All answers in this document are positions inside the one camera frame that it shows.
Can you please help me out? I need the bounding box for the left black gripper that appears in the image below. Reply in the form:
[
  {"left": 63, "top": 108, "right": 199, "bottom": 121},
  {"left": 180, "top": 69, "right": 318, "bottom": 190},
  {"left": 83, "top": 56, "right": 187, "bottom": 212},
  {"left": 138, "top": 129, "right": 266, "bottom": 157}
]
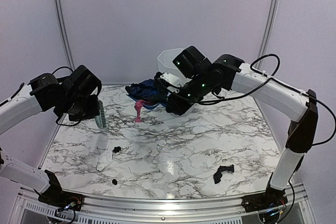
[{"left": 59, "top": 94, "right": 100, "bottom": 122}]

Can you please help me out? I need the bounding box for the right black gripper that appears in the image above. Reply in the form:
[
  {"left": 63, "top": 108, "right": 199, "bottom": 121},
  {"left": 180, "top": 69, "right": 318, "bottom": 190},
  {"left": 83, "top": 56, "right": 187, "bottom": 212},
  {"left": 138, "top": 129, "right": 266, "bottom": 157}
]
[{"left": 165, "top": 73, "right": 212, "bottom": 116}]

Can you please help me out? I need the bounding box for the green hand brush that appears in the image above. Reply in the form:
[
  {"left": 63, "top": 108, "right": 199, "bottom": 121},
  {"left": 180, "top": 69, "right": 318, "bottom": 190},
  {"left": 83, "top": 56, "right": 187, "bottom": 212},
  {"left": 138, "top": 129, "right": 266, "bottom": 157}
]
[{"left": 95, "top": 100, "right": 107, "bottom": 129}]

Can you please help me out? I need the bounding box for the blue plastic dustpan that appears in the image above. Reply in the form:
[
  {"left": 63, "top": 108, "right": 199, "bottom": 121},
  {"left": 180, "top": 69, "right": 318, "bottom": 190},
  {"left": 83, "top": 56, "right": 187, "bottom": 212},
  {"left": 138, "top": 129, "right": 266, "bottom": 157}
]
[{"left": 127, "top": 88, "right": 167, "bottom": 110}]

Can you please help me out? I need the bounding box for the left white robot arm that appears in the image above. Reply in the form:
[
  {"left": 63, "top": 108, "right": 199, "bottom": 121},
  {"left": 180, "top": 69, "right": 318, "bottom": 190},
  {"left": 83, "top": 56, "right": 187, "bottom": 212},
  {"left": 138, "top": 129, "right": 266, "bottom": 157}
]
[{"left": 1, "top": 111, "right": 107, "bottom": 192}]

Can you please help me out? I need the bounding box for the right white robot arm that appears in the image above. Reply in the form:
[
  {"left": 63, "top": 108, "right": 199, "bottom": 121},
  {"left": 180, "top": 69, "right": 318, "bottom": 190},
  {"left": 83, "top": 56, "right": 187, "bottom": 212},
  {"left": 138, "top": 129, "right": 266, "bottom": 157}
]
[{"left": 159, "top": 50, "right": 318, "bottom": 207}]

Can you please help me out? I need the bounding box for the black and navy paper scrap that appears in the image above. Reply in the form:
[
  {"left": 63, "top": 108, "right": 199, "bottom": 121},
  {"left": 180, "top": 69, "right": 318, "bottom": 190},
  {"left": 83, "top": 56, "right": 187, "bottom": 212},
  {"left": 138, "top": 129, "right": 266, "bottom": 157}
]
[{"left": 125, "top": 79, "right": 167, "bottom": 105}]

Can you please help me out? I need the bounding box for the translucent white plastic bin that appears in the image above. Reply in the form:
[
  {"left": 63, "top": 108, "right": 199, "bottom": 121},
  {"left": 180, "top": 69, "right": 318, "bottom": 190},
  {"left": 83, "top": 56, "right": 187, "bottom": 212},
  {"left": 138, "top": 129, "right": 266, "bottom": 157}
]
[{"left": 156, "top": 48, "right": 195, "bottom": 117}]

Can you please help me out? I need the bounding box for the small black paper scrap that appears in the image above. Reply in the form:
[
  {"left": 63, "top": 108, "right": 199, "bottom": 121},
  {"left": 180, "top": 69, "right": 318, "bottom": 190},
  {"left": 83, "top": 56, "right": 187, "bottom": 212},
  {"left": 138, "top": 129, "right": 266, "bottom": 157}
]
[{"left": 112, "top": 146, "right": 121, "bottom": 154}]

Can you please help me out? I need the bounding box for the white crumpled paper scrap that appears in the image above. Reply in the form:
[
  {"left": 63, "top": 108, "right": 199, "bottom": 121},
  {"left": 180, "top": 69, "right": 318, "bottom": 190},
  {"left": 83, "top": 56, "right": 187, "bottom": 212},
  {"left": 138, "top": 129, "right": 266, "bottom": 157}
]
[{"left": 96, "top": 151, "right": 113, "bottom": 172}]

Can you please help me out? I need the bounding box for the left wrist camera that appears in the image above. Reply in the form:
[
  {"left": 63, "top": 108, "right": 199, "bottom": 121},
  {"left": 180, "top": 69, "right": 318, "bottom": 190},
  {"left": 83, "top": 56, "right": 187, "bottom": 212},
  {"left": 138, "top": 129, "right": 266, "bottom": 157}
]
[{"left": 68, "top": 65, "right": 102, "bottom": 98}]

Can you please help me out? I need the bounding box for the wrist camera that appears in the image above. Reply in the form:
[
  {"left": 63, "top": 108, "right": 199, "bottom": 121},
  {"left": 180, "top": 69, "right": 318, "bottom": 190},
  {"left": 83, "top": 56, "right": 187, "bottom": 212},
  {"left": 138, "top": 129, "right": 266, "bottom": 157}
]
[
  {"left": 172, "top": 46, "right": 212, "bottom": 79},
  {"left": 68, "top": 65, "right": 102, "bottom": 98}
]

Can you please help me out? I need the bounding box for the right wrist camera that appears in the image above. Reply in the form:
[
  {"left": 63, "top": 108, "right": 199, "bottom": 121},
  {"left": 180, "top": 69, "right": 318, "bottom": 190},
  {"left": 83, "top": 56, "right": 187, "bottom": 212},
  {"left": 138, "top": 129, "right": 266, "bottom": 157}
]
[{"left": 172, "top": 46, "right": 212, "bottom": 79}]

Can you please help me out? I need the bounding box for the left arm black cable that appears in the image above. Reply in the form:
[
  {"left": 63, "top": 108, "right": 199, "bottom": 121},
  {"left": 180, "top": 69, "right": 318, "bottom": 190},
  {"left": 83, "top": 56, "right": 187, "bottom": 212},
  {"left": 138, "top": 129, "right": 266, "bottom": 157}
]
[{"left": 0, "top": 66, "right": 103, "bottom": 126}]

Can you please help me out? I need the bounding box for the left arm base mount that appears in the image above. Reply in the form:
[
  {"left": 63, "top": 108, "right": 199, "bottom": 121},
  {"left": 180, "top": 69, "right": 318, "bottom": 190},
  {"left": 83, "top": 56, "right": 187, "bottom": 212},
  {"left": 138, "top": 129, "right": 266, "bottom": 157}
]
[{"left": 37, "top": 170, "right": 84, "bottom": 211}]

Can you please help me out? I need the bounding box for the aluminium front frame rail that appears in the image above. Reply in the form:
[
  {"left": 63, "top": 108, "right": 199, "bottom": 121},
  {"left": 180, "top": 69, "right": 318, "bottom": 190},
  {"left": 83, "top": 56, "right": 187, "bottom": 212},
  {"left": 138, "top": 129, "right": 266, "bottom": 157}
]
[{"left": 9, "top": 183, "right": 316, "bottom": 223}]

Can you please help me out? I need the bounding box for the right aluminium corner post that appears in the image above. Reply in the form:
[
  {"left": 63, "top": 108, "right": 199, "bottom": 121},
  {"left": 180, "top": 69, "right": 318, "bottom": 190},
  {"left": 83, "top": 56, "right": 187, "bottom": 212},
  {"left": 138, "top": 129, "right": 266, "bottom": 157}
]
[{"left": 255, "top": 0, "right": 279, "bottom": 70}]

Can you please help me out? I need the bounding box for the aluminium corner post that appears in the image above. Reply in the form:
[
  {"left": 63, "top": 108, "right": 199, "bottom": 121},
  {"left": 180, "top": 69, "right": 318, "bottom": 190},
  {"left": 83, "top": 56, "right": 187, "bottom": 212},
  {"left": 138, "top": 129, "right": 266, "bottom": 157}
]
[
  {"left": 255, "top": 0, "right": 279, "bottom": 70},
  {"left": 54, "top": 0, "right": 76, "bottom": 70}
]

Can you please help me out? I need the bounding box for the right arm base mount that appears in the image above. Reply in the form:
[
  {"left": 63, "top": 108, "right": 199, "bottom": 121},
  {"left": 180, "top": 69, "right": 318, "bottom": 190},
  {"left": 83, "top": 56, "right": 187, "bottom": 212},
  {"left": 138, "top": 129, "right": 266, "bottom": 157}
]
[{"left": 241, "top": 175, "right": 288, "bottom": 212}]

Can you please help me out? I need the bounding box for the left aluminium corner post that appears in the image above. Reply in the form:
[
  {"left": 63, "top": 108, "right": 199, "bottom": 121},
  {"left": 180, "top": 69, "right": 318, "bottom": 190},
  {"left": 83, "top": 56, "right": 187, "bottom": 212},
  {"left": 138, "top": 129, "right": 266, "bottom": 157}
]
[{"left": 54, "top": 0, "right": 76, "bottom": 70}]

